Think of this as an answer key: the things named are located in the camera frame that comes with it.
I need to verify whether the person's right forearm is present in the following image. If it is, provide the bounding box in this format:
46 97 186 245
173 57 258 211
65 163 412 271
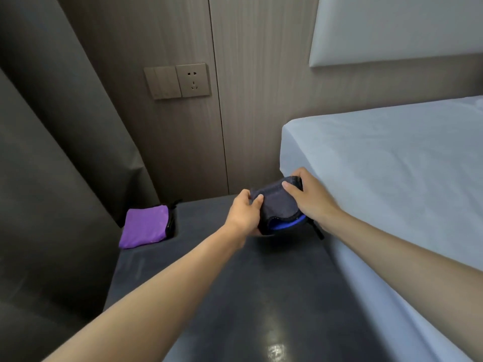
315 210 483 360

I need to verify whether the person's left forearm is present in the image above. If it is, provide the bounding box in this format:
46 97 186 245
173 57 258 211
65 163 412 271
42 223 248 362

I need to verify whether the purple folded pouch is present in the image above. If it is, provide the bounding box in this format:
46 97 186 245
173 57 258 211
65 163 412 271
118 200 182 249

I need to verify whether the person's right hand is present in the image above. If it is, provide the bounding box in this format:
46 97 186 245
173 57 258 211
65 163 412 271
282 167 342 231

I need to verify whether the person's left hand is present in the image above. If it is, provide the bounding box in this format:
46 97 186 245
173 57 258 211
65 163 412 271
223 189 264 238

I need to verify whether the white padded headboard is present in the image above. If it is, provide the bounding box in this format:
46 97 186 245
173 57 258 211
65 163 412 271
309 0 483 68

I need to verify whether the white bed mattress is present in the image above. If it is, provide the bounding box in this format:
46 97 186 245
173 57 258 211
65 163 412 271
279 96 483 362

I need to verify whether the grey curtain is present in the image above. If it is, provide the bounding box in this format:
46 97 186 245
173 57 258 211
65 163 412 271
0 0 160 362

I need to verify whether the dark blue pouch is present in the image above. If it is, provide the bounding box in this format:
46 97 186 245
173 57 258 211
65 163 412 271
250 175 326 241

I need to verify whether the beige wall power socket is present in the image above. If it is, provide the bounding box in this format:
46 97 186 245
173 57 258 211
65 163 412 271
175 63 211 98

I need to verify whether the brown wall switch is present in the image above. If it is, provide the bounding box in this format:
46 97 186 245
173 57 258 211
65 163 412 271
144 66 182 101

